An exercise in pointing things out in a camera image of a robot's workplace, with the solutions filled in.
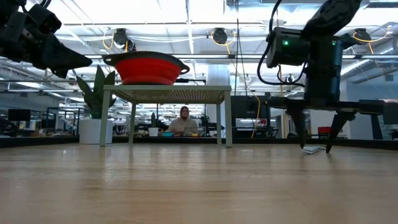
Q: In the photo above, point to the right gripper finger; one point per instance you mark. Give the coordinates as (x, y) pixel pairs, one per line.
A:
(340, 119)
(298, 121)

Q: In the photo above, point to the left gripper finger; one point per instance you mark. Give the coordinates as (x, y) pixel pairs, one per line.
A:
(62, 56)

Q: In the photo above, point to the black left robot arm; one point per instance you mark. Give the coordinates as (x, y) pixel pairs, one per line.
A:
(7, 3)

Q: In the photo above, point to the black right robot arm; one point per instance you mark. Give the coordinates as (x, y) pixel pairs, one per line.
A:
(329, 15)

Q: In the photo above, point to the black background robot arm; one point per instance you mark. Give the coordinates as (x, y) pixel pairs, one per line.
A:
(210, 123)

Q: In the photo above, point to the red bin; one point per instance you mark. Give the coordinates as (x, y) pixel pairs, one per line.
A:
(324, 130)

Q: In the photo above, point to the green snake plant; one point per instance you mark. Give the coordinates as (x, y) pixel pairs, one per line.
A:
(98, 90)

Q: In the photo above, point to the black cabinet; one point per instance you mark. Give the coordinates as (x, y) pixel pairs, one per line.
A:
(248, 107)

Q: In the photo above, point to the black monitor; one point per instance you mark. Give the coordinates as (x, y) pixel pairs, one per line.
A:
(18, 115)

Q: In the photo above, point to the white plant pot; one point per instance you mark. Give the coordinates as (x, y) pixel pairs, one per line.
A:
(93, 130)

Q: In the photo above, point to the red grey collapsible colander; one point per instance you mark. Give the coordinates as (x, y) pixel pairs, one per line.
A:
(147, 70)

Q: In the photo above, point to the pale green perforated shelf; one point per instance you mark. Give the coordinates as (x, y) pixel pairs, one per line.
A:
(168, 93)

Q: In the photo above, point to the person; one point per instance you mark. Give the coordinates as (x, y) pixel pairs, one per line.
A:
(183, 124)

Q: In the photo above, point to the small white cup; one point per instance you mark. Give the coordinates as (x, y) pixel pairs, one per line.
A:
(153, 131)

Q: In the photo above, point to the small blue bowl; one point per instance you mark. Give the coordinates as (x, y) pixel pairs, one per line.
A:
(168, 134)

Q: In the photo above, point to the black aluminium table frame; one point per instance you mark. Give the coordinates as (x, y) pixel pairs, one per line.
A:
(46, 140)

